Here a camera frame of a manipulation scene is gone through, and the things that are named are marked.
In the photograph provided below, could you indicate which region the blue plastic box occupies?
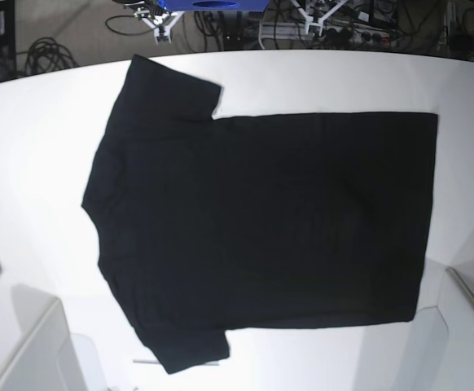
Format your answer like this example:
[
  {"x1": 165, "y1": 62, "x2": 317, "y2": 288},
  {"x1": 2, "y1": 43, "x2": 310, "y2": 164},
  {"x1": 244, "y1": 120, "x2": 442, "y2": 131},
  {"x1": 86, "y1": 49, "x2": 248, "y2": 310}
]
[{"x1": 157, "y1": 0, "x2": 270, "y2": 11}]

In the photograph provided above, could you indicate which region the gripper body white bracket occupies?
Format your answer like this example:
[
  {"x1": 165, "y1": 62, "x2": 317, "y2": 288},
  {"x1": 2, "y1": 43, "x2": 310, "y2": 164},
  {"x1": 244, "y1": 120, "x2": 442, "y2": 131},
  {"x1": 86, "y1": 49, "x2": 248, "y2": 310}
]
[
  {"x1": 134, "y1": 4, "x2": 184, "y2": 44},
  {"x1": 292, "y1": 0, "x2": 347, "y2": 36}
]

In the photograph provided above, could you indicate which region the black T-shirt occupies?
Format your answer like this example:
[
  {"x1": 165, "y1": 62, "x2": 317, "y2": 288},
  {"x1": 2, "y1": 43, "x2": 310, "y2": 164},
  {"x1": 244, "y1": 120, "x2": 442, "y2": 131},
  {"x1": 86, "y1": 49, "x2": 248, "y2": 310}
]
[{"x1": 82, "y1": 55, "x2": 438, "y2": 374}]

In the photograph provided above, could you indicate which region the white panel lower right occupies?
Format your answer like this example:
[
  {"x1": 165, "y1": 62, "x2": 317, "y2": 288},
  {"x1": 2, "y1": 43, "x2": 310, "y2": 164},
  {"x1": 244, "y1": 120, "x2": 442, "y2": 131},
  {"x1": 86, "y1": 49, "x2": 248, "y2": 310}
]
[{"x1": 394, "y1": 268, "x2": 474, "y2": 390}]

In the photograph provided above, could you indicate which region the coiled black cable on floor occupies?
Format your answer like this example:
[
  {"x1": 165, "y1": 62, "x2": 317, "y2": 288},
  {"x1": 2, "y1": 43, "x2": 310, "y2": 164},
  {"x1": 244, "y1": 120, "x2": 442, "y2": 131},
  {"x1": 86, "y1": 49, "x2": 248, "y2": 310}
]
[{"x1": 24, "y1": 37, "x2": 79, "y2": 77}]

